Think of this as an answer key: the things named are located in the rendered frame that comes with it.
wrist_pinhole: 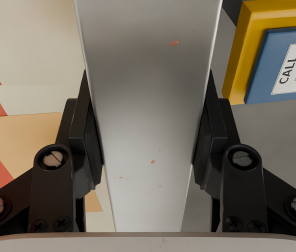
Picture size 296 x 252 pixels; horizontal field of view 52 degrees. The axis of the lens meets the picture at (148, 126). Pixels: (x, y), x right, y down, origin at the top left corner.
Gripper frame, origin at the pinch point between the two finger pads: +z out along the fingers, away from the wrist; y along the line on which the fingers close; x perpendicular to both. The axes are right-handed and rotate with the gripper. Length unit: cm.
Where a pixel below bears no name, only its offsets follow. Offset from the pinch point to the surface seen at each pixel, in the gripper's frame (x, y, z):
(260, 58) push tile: -9.9, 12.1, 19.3
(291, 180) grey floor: -212, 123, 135
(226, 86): -15.9, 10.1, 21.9
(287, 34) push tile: -7.1, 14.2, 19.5
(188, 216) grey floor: -253, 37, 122
